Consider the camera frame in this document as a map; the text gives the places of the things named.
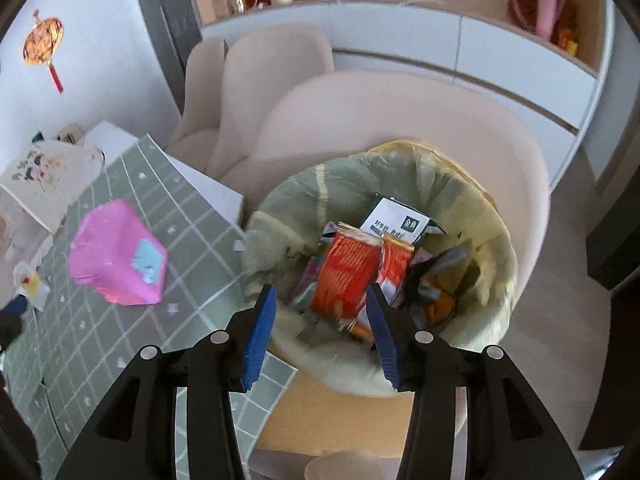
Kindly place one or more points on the beige chair middle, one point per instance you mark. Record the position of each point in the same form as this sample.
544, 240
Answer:
260, 69

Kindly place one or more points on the green grid table mat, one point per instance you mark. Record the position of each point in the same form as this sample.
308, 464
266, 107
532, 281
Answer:
70, 352

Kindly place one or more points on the beige chair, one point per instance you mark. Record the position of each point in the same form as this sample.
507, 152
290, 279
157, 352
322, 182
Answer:
326, 151
193, 140
260, 69

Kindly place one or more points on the red wall ornament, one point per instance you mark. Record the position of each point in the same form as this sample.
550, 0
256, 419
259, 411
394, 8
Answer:
41, 43

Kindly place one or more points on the yellow wrapper near edge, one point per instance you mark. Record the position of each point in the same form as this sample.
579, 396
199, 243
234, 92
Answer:
29, 284

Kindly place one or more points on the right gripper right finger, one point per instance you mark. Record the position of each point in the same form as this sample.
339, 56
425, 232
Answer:
395, 341

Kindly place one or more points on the beige chair near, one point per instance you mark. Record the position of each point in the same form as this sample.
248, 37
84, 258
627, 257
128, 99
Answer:
326, 151

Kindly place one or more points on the pink tissue pack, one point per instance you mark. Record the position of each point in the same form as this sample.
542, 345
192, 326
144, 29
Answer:
116, 255

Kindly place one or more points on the green white milk carton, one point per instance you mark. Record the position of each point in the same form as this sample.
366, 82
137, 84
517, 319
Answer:
389, 216

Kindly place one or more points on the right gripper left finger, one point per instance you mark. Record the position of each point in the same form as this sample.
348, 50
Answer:
250, 333

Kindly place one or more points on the pink bouquet doll decoration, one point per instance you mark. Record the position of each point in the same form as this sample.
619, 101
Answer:
550, 20

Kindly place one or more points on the white sideboard cabinet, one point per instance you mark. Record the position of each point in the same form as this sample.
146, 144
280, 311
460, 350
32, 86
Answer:
555, 94

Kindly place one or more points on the red crushed carton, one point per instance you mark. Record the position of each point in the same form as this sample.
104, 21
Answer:
354, 260

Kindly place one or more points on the beige chair far left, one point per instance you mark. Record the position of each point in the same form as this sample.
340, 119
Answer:
193, 140

